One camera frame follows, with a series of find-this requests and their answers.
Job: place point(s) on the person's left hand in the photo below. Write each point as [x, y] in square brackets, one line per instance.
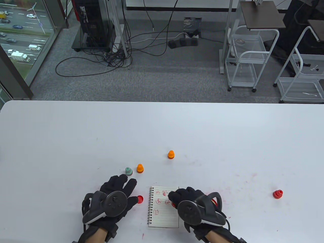
[117, 183]

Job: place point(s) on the person's right hand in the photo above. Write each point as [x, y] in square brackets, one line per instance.
[188, 193]

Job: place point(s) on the green reward stamp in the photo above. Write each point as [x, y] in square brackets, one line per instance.
[129, 171]

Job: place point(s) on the orange reward stamp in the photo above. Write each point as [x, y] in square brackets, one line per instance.
[171, 155]
[140, 168]

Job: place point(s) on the red ink pad lid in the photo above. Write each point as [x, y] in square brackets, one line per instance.
[214, 202]

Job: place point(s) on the red stamp cap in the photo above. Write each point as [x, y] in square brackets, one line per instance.
[140, 200]

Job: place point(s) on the spiral lined notebook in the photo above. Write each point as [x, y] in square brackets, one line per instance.
[162, 220]

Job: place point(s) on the person's right forearm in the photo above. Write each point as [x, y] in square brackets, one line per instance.
[220, 238]

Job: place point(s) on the person's left forearm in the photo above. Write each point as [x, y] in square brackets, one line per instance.
[95, 236]

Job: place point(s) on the black foot pedal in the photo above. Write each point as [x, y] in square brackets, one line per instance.
[182, 43]

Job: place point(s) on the white plastic strip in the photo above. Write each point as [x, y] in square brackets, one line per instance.
[310, 94]

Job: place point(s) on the clear round dish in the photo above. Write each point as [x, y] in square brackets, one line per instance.
[240, 42]

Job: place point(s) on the black computer tower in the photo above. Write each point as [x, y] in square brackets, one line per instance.
[92, 22]

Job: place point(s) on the black tool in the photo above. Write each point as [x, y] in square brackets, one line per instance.
[302, 63]

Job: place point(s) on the large glass window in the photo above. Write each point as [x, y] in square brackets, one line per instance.
[22, 38]

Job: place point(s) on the small white plastic piece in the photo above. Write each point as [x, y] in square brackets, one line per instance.
[314, 68]

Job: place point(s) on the brown side table top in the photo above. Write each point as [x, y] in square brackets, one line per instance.
[263, 15]
[317, 29]

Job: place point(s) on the aluminium frame post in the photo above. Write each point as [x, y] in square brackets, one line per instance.
[222, 63]
[127, 63]

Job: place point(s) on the silver metal bracket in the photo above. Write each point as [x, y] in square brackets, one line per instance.
[258, 2]

